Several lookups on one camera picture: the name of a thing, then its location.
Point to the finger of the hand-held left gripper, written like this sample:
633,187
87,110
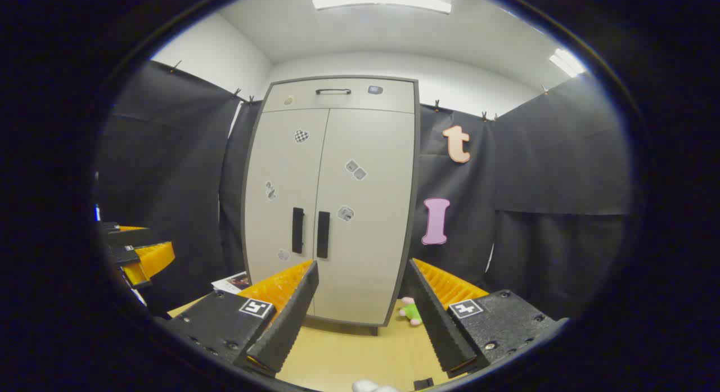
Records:
153,260
132,238

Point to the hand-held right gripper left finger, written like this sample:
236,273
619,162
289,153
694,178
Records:
292,319

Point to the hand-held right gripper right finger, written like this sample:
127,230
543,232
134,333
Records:
441,324

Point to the cabinet door with square stickers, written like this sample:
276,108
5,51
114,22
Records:
371,257

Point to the cabinet door with checkered sticker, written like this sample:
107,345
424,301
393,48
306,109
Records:
281,156

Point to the grey double-door shoe cabinet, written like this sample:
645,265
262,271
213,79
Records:
416,156

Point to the grey cabinet drawer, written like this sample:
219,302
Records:
394,99

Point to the green and pink plush toy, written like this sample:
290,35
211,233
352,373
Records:
412,311

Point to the black backdrop cloth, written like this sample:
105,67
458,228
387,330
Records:
169,156

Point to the small ceiling light panel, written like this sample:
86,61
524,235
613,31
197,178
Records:
567,62

